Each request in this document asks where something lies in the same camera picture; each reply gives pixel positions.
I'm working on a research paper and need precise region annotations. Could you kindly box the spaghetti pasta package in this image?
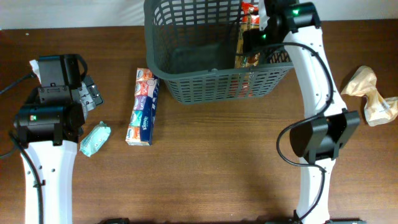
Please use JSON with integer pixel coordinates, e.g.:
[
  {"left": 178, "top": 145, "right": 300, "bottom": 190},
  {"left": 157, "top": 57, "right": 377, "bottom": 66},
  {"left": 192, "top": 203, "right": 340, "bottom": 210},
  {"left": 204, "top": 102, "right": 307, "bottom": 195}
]
[{"left": 232, "top": 2, "right": 260, "bottom": 98}]

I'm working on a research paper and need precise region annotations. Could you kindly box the grey plastic basket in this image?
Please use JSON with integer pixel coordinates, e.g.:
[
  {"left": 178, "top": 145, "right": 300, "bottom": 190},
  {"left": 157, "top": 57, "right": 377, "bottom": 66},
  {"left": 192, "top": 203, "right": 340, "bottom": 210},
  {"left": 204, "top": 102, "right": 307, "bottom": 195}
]
[{"left": 144, "top": 0, "right": 293, "bottom": 105}]

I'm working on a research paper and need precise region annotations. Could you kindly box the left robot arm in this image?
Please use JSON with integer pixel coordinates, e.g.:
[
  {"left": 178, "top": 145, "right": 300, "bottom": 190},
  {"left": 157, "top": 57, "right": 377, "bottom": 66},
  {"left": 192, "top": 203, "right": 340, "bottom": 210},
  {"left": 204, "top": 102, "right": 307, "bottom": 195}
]
[{"left": 10, "top": 54, "right": 104, "bottom": 223}]

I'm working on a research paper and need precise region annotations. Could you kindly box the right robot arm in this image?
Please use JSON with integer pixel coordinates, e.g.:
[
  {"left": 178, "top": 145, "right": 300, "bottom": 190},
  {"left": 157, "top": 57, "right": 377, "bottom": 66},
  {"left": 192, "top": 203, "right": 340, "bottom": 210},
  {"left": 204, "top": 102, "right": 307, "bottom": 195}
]
[{"left": 243, "top": 1, "right": 360, "bottom": 223}]

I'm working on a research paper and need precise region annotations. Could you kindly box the light green wipes pack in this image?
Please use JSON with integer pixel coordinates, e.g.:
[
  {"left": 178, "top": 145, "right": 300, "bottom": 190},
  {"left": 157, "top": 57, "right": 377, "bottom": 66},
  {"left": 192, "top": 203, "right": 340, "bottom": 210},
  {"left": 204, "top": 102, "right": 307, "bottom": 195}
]
[{"left": 80, "top": 121, "right": 111, "bottom": 157}]

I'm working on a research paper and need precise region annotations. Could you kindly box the tissue packs multipack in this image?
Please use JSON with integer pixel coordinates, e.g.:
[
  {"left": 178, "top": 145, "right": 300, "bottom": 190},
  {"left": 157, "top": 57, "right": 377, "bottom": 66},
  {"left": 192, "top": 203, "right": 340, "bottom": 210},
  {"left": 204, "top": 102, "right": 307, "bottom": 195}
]
[{"left": 126, "top": 68, "right": 160, "bottom": 146}]

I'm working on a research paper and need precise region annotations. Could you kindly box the crumpled beige paper bag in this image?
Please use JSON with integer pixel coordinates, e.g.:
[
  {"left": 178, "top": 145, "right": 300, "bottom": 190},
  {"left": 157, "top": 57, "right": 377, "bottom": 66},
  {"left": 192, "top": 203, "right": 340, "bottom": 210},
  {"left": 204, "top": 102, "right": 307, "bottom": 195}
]
[{"left": 341, "top": 65, "right": 397, "bottom": 126}]

